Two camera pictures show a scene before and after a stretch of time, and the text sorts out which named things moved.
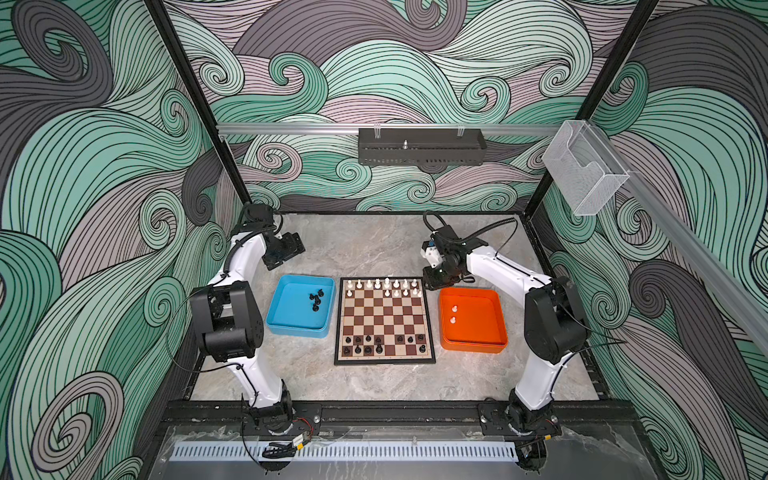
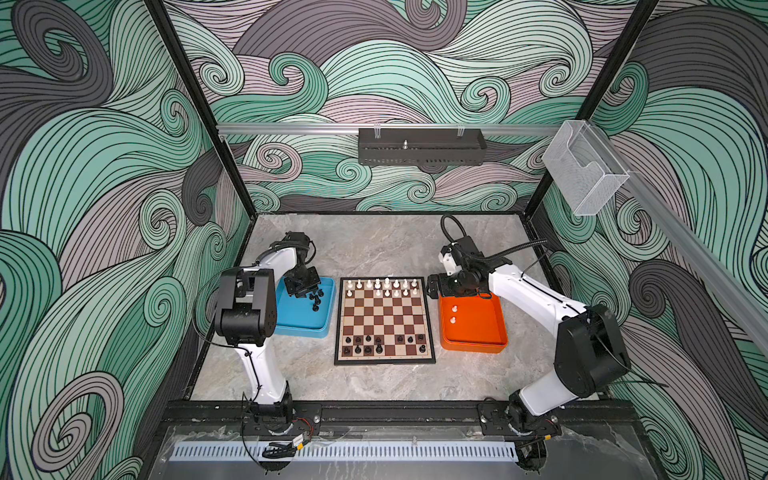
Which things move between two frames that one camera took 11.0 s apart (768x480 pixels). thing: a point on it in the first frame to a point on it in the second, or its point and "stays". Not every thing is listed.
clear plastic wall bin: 584,169 stays
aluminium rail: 389,127 stays
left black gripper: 292,246 to 311,286
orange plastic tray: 471,321 stays
